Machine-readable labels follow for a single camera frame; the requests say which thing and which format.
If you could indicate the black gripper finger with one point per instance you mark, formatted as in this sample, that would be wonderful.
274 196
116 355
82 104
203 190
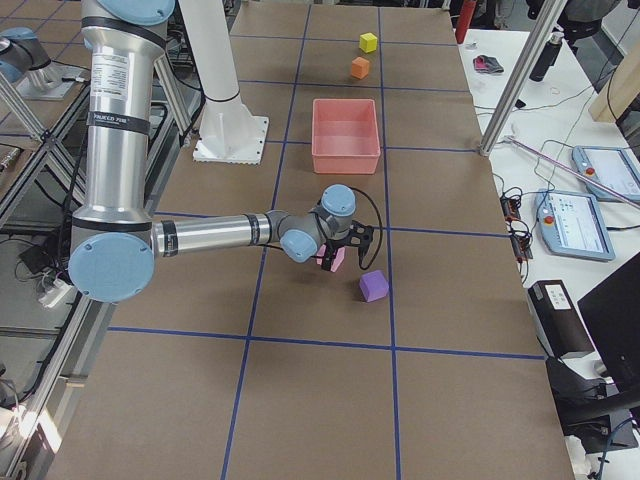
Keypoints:
363 250
333 245

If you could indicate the near teach pendant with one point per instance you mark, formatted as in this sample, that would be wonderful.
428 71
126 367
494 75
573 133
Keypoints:
571 225

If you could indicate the grey third robot arm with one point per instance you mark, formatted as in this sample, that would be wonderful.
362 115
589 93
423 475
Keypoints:
26 64

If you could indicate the purple foam block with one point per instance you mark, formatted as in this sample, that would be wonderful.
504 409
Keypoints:
374 285

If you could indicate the black box with label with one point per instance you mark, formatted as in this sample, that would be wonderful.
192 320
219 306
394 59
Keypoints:
558 324

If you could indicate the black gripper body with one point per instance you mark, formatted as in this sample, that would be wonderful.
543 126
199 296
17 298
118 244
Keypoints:
332 251

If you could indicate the aluminium frame post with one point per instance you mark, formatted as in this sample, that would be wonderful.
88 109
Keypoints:
532 49

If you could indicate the far teach pendant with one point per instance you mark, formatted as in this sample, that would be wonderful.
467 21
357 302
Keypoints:
608 166

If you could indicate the white power strip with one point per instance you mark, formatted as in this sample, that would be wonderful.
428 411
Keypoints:
55 293

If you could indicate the yellow foam block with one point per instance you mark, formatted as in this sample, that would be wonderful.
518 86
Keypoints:
368 42

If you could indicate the dark folded cloth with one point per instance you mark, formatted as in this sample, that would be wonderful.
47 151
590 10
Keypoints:
487 65

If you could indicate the black monitor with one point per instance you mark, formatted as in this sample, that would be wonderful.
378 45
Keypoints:
611 314

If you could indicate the black water bottle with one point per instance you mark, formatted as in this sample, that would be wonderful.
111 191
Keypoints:
547 57

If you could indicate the pink foam block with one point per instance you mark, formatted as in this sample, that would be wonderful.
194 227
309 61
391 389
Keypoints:
336 257

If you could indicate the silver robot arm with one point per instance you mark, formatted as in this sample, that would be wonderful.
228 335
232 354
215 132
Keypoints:
114 241

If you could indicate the small circuit board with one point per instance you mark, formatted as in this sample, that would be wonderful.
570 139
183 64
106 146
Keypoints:
519 232

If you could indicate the metal rod with pink tape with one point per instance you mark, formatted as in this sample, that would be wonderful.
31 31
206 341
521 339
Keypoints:
601 192

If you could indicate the pink plastic bin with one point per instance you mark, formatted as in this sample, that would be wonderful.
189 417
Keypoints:
345 137

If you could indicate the teach pendant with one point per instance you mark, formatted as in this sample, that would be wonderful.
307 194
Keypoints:
608 166
571 225

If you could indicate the orange foam block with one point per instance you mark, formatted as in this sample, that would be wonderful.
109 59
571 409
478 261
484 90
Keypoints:
360 68

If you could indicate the red fire extinguisher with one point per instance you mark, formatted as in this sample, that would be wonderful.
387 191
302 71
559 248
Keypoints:
464 20

